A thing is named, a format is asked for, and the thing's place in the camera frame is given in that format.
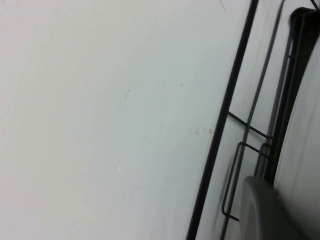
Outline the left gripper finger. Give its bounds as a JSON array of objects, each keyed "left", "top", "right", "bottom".
[{"left": 238, "top": 176, "right": 308, "bottom": 240}]

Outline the grey round plate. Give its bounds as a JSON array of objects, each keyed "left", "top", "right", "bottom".
[{"left": 273, "top": 32, "right": 320, "bottom": 240}]

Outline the black wire dish rack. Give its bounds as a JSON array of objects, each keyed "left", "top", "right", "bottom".
[{"left": 186, "top": 0, "right": 320, "bottom": 240}]

